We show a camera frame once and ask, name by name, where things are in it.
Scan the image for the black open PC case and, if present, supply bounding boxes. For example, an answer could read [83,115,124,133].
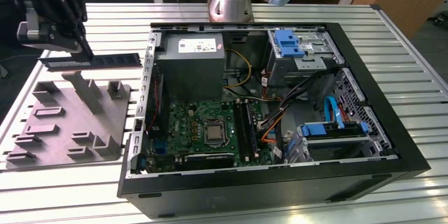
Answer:
[116,22,431,219]

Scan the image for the silver CPU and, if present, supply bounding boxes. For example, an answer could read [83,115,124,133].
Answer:
[204,125,225,141]

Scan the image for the orange wires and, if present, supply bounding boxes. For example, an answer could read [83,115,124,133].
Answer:
[260,126,281,145]

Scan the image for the yellow wire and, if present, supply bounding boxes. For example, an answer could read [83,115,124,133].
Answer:
[223,48,253,88]

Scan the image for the grey parts rack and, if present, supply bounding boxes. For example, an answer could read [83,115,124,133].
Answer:
[5,70,137,170]

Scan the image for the silver disk bay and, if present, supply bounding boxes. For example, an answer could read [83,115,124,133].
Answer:
[283,124,389,164]

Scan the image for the blue drive latch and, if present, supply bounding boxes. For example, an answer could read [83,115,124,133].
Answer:
[275,29,305,58]

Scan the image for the hard disk in blue carrier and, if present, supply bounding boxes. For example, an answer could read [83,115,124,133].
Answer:
[300,121,371,138]

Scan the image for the silver drive cage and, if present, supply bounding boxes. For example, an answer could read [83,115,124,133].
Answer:
[265,28,347,86]

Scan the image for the black RAM slot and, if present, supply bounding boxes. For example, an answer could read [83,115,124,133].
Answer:
[233,99,249,162]

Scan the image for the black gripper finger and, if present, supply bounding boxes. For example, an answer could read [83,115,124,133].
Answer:
[39,0,95,65]

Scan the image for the black RAM stick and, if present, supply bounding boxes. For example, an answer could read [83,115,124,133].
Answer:
[40,52,141,72]

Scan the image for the grey power supply unit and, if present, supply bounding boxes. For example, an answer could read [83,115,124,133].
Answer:
[155,34,225,102]

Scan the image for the black graphics card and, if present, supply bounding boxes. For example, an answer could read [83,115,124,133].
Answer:
[184,152,235,170]

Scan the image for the blue flat wire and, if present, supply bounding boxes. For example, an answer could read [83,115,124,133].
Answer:
[324,95,347,130]

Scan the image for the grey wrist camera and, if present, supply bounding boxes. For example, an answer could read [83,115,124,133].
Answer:
[16,0,43,44]

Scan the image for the black CPU socket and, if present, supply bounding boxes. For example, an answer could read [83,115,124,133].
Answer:
[200,118,231,149]

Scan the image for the green motherboard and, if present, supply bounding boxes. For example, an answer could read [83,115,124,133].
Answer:
[145,98,281,174]

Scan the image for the black wire bundle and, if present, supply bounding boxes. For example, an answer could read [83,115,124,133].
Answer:
[259,67,341,130]

